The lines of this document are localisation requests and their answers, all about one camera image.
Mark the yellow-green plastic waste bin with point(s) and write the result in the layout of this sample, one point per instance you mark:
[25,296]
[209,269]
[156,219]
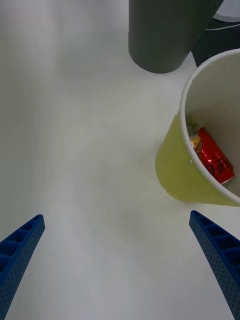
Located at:
[175,175]

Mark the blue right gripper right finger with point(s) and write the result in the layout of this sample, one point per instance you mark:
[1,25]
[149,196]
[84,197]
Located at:
[222,250]

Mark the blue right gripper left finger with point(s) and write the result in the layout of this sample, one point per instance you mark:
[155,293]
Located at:
[17,255]

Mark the gold-topped red drink can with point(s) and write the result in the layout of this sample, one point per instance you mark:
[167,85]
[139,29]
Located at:
[215,160]

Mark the grey plastic waste bin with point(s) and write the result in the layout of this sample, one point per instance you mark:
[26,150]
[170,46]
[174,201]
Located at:
[160,37]

